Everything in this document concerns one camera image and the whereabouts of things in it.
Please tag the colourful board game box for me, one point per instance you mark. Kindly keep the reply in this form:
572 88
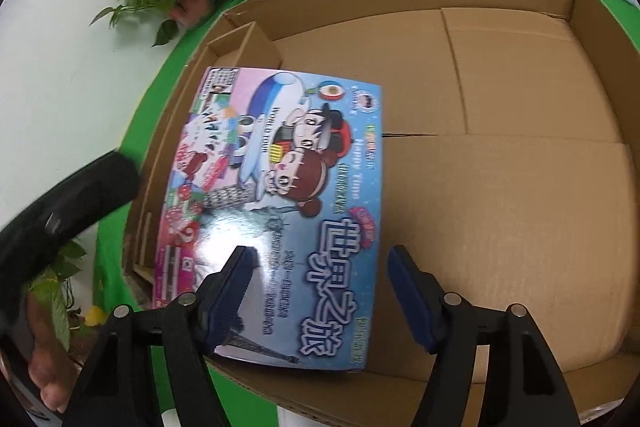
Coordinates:
310 187

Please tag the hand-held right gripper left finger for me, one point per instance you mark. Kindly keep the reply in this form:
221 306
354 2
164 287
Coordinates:
232 292

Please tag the person's left hand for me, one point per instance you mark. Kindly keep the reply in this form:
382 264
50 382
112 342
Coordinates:
47 357

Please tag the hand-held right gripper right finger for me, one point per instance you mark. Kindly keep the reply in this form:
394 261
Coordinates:
410 302

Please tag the brown cardboard box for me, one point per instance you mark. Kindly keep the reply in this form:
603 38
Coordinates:
500 207

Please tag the leafy green plant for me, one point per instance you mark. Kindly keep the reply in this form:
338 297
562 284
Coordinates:
70 254

